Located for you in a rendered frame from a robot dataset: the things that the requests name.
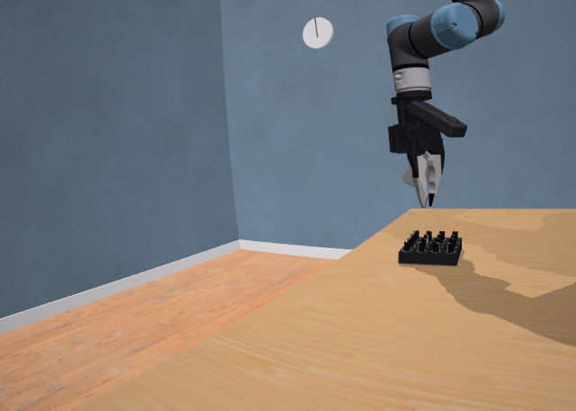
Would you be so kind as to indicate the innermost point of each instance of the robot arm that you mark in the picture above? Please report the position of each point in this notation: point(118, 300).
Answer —
point(450, 27)

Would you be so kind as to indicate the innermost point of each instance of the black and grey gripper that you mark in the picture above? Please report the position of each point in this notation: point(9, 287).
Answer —
point(415, 138)

